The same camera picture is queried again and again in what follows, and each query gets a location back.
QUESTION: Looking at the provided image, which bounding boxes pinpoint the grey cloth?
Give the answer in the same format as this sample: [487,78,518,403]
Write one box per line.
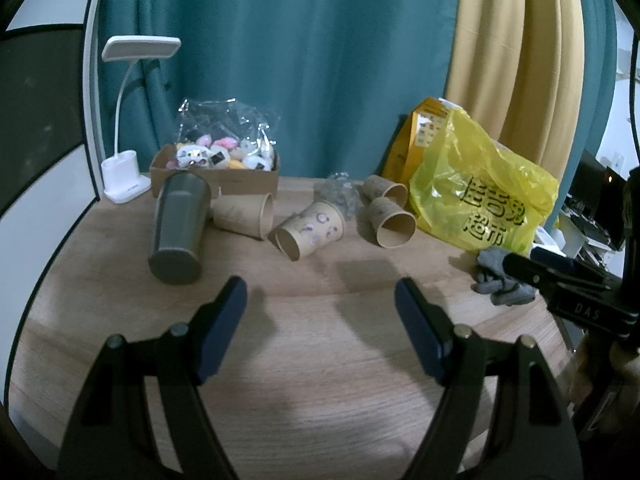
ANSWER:
[471,246,536,307]

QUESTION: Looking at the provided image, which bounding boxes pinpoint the grey metal tumbler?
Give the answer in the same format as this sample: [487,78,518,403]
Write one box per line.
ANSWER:
[148,171,212,285]

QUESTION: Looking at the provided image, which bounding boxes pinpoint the clear bag of toys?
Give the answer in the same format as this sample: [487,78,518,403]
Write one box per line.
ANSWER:
[165,99,277,171]

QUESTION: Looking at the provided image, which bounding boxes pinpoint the plain brown paper cup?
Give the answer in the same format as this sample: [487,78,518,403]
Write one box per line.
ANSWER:
[212,193,273,240]

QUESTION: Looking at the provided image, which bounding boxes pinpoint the white paper items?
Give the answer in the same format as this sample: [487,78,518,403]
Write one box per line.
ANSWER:
[534,211,586,258]

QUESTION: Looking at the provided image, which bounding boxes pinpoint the teal curtain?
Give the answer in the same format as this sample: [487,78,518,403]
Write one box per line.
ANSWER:
[96,0,618,233]

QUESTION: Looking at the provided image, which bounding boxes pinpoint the orange paper package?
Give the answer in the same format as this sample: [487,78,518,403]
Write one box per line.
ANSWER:
[381,98,459,184]

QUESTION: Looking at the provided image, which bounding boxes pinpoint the crumpled clear plastic wrap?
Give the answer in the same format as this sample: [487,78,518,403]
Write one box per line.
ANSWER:
[314,172,362,220]

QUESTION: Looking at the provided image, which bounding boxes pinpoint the white desk lamp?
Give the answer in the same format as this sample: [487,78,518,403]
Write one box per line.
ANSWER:
[101,35,181,205]

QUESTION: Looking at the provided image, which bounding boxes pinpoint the brown paper cup front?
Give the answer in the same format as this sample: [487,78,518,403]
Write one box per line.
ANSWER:
[368,197,416,248]

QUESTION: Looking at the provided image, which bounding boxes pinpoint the black laptop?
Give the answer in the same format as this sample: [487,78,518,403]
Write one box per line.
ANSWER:
[565,151,626,250]

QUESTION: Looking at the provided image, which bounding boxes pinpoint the patterned paper cup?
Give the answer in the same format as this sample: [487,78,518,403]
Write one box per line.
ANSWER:
[269,200,345,261]

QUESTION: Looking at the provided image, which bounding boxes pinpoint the brown cardboard box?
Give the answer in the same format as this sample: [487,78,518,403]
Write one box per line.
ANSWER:
[149,144,280,197]

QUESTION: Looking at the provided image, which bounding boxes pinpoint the yellow curtain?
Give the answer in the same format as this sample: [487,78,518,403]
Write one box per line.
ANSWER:
[446,0,585,179]

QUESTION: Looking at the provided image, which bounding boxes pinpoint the yellow plastic shopping bag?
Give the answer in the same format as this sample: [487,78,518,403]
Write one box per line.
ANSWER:
[409,108,559,256]

